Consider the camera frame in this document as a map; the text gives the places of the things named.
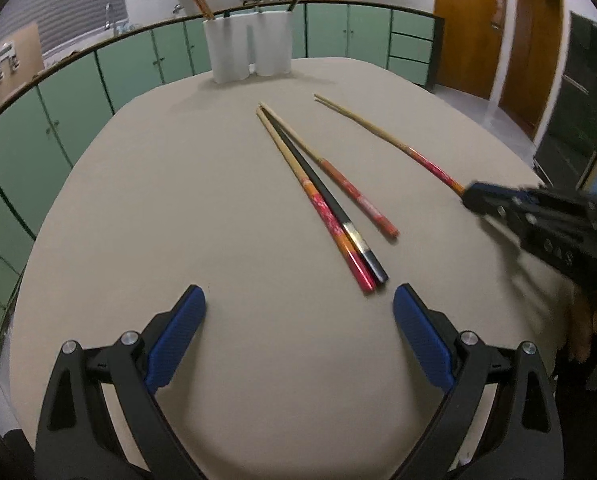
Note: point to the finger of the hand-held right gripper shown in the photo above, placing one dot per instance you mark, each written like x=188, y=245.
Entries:
x=488, y=210
x=493, y=191

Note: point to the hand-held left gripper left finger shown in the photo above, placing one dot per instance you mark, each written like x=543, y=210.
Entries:
x=176, y=340

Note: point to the grey window blind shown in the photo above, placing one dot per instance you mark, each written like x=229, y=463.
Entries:
x=68, y=0

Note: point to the white utensil holder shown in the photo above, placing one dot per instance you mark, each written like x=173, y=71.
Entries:
x=228, y=50

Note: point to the brown water dispenser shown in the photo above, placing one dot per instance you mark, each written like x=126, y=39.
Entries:
x=23, y=45

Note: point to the wooden door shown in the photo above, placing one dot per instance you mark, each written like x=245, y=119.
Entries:
x=533, y=50
x=468, y=25

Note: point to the dark green cabinet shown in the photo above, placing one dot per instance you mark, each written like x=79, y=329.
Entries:
x=578, y=110

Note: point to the metal sink faucet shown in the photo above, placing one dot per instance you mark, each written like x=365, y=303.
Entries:
x=110, y=15

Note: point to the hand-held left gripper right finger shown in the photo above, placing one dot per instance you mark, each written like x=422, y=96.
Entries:
x=423, y=340

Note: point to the person's right hand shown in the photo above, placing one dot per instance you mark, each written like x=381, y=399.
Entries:
x=582, y=327

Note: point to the green base cabinets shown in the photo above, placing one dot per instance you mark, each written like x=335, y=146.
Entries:
x=128, y=60

